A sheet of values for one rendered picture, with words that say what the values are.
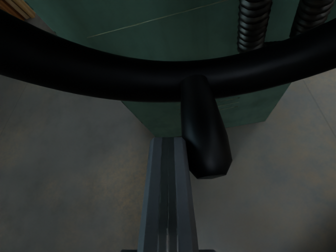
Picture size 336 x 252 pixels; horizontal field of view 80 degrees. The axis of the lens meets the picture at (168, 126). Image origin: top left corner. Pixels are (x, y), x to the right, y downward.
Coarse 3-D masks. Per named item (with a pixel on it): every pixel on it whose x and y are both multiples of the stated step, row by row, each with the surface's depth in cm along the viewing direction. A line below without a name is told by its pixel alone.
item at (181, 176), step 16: (176, 144) 10; (176, 160) 9; (176, 176) 8; (176, 192) 7; (176, 208) 7; (192, 208) 7; (176, 224) 6; (192, 224) 6; (176, 240) 6; (192, 240) 6
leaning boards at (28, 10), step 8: (0, 0) 118; (8, 0) 120; (16, 0) 120; (0, 8) 119; (8, 8) 123; (16, 8) 126; (24, 8) 125; (16, 16) 127; (24, 16) 131; (32, 16) 131
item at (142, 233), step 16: (160, 144) 10; (160, 160) 9; (160, 176) 8; (144, 192) 8; (160, 192) 7; (144, 208) 7; (160, 208) 7; (144, 224) 6; (160, 224) 6; (144, 240) 6; (160, 240) 6
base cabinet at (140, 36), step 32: (32, 0) 25; (64, 0) 26; (96, 0) 26; (128, 0) 27; (160, 0) 27; (192, 0) 28; (224, 0) 28; (288, 0) 29; (64, 32) 30; (96, 32) 31; (128, 32) 31; (160, 32) 32; (192, 32) 33; (224, 32) 33; (288, 32) 35; (256, 96) 57; (160, 128) 73
